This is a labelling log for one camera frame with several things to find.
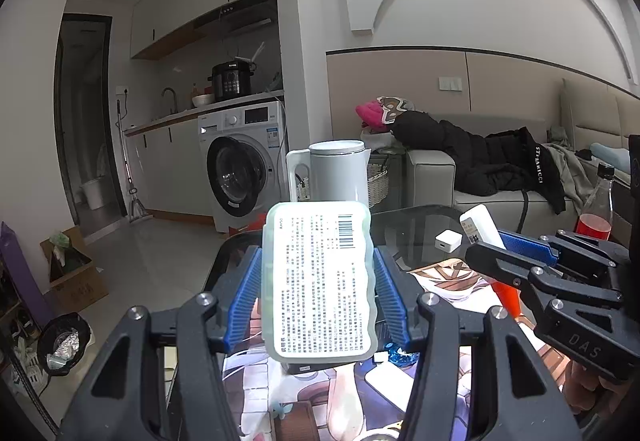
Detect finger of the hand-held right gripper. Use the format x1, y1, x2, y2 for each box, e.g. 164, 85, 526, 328
465, 241, 623, 309
499, 230, 631, 279

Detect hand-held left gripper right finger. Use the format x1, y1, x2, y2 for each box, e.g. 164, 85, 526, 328
374, 248, 571, 441

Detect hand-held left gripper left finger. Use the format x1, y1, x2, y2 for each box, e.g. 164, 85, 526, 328
60, 247, 264, 441

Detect white slim case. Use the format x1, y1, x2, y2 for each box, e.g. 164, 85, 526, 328
460, 204, 507, 250

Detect pale green plastic case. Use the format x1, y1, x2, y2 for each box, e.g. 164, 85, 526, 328
262, 201, 379, 365

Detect black cardboard box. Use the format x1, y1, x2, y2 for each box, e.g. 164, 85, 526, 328
281, 355, 375, 379

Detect person's right hand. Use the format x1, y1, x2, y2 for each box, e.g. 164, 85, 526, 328
562, 357, 635, 427

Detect printed table mat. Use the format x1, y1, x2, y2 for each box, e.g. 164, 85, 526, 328
220, 256, 576, 441

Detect blue foil wrapper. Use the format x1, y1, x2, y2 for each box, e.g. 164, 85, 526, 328
389, 343, 421, 367

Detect white charger adapter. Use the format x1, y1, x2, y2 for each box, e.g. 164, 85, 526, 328
435, 230, 464, 253

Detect clear bottle red drink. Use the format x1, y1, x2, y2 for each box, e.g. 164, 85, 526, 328
575, 162, 615, 243

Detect red gift box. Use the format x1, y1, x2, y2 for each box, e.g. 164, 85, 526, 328
227, 214, 268, 240

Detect grey garment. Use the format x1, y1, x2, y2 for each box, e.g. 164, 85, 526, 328
542, 126, 597, 217

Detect black puffer jacket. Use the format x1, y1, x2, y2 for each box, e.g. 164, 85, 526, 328
387, 111, 567, 216

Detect grey sofa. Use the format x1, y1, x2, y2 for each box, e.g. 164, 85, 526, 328
405, 78, 640, 248

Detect white wicker basket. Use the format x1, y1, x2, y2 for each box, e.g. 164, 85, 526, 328
296, 160, 392, 210

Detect white washing machine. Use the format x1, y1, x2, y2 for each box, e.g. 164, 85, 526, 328
197, 101, 291, 233

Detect white electric kettle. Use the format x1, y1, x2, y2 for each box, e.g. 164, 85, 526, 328
286, 140, 372, 210

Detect white kitchen base cabinets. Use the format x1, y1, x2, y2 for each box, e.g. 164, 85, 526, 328
124, 91, 286, 223

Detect flat mop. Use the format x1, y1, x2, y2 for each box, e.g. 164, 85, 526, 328
116, 100, 154, 225

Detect brown cardboard box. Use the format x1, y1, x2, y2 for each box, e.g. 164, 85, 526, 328
40, 226, 109, 317

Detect white bucket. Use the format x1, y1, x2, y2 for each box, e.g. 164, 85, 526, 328
81, 177, 107, 210

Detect black bagged trash bin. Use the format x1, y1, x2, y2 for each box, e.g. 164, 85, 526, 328
36, 312, 92, 377

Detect beige patterned cloth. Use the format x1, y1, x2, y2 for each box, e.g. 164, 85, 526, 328
376, 96, 416, 124

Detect pink knit hat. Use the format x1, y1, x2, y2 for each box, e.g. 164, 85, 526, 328
356, 100, 391, 132

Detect black pressure cooker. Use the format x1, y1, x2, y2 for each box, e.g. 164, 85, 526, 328
208, 61, 257, 103

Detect purple box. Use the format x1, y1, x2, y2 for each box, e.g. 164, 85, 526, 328
0, 221, 53, 333

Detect white shoe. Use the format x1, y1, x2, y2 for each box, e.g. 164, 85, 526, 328
10, 336, 42, 395

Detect dark framed glass door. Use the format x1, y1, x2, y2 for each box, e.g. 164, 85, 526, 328
54, 14, 129, 240

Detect range hood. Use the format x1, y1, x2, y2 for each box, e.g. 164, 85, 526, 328
192, 1, 278, 33

